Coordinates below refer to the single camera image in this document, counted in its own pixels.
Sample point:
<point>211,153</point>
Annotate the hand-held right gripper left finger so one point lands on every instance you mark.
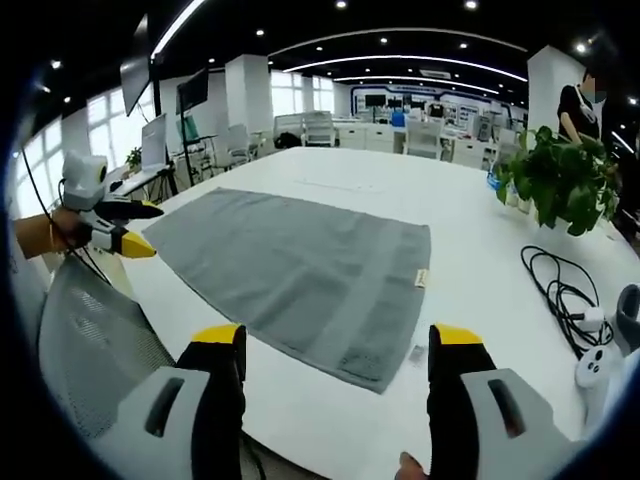
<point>200,400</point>

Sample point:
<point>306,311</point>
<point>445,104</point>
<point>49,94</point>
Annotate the black monitor on stand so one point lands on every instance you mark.
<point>192,92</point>

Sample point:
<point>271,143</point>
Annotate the person's right hand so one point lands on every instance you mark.
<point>410,467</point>

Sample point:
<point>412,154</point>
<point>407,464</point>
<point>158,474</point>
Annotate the white handheld controller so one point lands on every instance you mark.
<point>607,340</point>

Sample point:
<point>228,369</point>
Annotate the grey towel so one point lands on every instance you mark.
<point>295,280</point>

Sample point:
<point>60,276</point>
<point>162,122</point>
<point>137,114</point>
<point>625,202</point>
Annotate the white standing board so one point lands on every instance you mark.
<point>154,142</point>

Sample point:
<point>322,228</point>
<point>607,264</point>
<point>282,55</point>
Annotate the black hanging monitor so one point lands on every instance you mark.
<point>135,75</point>

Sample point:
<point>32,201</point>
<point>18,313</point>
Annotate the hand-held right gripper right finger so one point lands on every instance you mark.
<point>480,400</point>

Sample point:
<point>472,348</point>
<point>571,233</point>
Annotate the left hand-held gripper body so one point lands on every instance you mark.
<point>86,192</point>

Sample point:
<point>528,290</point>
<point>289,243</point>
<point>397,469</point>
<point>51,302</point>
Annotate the grey mesh office chair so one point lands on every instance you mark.
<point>95,350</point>

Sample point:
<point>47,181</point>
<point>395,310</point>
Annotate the small green plant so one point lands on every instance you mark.
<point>133,159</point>

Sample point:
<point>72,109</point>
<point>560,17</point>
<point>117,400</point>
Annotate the white table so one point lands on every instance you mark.
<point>450,210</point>

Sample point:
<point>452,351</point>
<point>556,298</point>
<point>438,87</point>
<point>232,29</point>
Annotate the green potted plant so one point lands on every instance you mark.
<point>560,187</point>

